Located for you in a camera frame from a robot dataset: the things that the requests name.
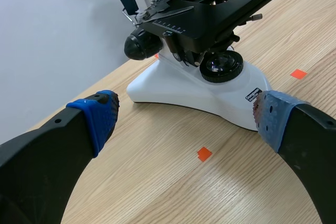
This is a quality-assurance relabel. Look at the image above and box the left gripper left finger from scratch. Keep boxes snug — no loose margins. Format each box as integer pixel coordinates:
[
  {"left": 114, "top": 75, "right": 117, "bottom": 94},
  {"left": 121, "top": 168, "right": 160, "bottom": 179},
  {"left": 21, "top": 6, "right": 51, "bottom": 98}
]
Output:
[{"left": 0, "top": 90, "right": 120, "bottom": 224}]

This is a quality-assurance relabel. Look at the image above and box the white and black microscope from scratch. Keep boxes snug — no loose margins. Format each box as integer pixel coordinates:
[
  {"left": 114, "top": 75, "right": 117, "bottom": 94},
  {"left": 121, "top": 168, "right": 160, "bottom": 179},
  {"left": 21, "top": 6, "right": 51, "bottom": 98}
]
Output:
[{"left": 122, "top": 0, "right": 292, "bottom": 132}]

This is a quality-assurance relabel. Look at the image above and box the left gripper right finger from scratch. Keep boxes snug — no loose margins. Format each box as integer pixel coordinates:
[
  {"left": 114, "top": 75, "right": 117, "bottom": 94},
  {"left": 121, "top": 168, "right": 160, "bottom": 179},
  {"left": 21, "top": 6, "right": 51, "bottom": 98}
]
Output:
[{"left": 253, "top": 90, "right": 336, "bottom": 224}]

